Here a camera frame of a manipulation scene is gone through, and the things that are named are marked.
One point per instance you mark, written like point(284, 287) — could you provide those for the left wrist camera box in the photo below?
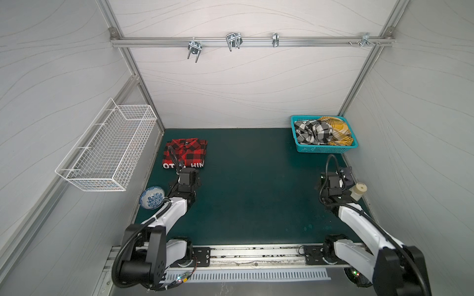
point(189, 177)

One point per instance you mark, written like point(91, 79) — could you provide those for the beige tape roll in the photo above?
point(358, 190)

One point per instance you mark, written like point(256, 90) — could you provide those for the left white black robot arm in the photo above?
point(145, 253)

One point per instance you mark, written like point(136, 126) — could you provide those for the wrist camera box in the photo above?
point(334, 185)
point(189, 177)

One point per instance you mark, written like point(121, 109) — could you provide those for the metal u-bolt clamp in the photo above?
point(234, 40)
point(194, 49)

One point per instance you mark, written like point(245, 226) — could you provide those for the grey black plaid shirt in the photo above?
point(313, 132)

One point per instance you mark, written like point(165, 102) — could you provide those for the teal plastic basket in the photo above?
point(323, 149)

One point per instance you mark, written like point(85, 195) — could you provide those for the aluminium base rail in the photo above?
point(262, 256)

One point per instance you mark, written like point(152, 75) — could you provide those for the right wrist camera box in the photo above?
point(334, 185)

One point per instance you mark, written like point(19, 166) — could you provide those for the red black plaid shirt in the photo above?
point(191, 152)

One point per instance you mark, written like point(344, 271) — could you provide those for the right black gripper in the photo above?
point(346, 175)

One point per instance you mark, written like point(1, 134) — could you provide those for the white slotted cable duct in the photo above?
point(262, 275)

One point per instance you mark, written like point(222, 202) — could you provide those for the metal hook bracket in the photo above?
point(365, 41)

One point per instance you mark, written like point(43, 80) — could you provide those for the yellow plaid shirt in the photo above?
point(341, 134)

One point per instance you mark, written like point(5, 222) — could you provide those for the dark grey plastic part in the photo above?
point(347, 176)

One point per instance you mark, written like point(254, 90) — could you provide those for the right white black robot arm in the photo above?
point(392, 267)

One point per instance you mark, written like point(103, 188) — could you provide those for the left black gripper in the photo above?
point(174, 190)

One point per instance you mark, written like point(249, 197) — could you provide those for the horizontal aluminium rail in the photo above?
point(248, 42)

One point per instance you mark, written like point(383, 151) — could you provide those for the white wire basket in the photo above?
point(106, 155)

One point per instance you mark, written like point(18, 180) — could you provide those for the small metal bracket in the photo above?
point(275, 40)

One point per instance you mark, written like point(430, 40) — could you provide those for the blue white ceramic bowl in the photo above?
point(152, 198)

